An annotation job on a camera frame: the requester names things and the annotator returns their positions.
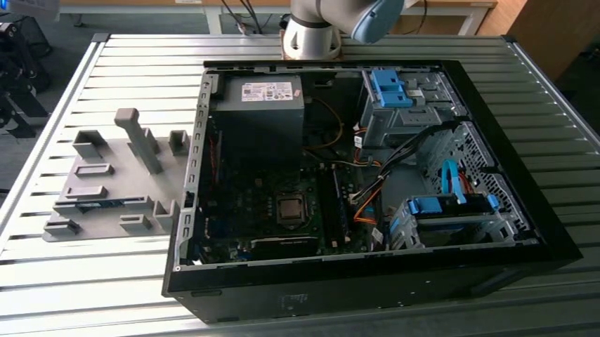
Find blue RAM stick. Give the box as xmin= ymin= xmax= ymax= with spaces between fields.
xmin=74 ymin=199 xmax=126 ymax=211

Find black RAM slot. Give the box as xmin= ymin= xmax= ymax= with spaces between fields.
xmin=317 ymin=165 xmax=335 ymax=249

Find grey parts rack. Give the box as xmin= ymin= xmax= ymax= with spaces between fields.
xmin=42 ymin=107 xmax=193 ymax=243

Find grey power supply unit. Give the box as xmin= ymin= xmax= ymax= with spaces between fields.
xmin=216 ymin=74 xmax=306 ymax=169

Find green motherboard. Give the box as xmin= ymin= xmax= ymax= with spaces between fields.
xmin=197 ymin=154 xmax=376 ymax=264

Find CPU socket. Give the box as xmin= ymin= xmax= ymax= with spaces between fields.
xmin=273 ymin=191 xmax=309 ymax=229

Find silver CPU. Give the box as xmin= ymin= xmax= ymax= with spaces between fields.
xmin=280 ymin=199 xmax=302 ymax=219

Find black graphics card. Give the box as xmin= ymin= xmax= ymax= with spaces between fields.
xmin=250 ymin=237 xmax=321 ymax=260

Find blue drive carrier latch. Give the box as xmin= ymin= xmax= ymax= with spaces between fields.
xmin=369 ymin=70 xmax=415 ymax=108

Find grey metal drive cage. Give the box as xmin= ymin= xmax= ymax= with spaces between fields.
xmin=359 ymin=68 xmax=470 ymax=149

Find blue disk carrier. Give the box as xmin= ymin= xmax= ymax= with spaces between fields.
xmin=407 ymin=195 xmax=499 ymax=216

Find black open PC case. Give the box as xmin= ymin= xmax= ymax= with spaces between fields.
xmin=162 ymin=59 xmax=583 ymax=324

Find grey disk bay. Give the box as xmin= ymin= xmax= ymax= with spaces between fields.
xmin=387 ymin=206 xmax=523 ymax=251

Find brown wooden cabinet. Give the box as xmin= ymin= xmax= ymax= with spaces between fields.
xmin=478 ymin=0 xmax=600 ymax=84

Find white frame desk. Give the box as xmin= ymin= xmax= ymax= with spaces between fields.
xmin=59 ymin=0 xmax=499 ymax=37

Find yellow wire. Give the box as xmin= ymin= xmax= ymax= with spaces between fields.
xmin=304 ymin=98 xmax=348 ymax=154

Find red white wire bundle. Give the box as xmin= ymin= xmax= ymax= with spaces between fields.
xmin=351 ymin=124 xmax=384 ymax=168

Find orange wires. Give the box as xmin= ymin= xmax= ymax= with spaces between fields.
xmin=353 ymin=185 xmax=384 ymax=225

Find black cable bundle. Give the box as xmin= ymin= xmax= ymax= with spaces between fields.
xmin=375 ymin=121 xmax=459 ymax=184

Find blue flat data cable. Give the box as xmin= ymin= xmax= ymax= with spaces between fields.
xmin=441 ymin=159 xmax=468 ymax=205

